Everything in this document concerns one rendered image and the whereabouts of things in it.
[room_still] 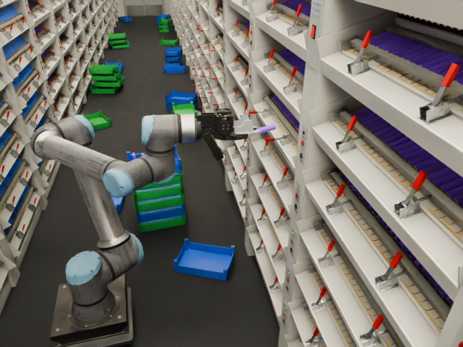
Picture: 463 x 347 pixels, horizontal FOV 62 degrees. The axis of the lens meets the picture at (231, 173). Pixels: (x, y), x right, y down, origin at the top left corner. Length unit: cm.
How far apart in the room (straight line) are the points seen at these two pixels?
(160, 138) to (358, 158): 58
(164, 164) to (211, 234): 127
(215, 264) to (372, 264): 141
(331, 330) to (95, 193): 108
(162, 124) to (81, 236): 153
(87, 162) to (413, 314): 100
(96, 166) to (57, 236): 143
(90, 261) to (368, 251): 119
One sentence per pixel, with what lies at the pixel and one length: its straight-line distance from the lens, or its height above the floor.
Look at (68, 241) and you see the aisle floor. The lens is 260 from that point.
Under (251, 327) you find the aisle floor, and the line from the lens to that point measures 197.
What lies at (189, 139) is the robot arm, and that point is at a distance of 121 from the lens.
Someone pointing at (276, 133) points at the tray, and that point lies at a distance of 151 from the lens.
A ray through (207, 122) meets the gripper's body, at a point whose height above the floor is 109.
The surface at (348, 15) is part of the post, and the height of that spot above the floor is 141.
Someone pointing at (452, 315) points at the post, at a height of 107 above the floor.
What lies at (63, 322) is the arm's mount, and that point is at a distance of 196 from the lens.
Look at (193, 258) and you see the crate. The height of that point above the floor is 0.
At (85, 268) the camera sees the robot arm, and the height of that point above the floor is 40.
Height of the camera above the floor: 156
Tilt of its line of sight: 31 degrees down
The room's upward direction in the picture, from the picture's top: straight up
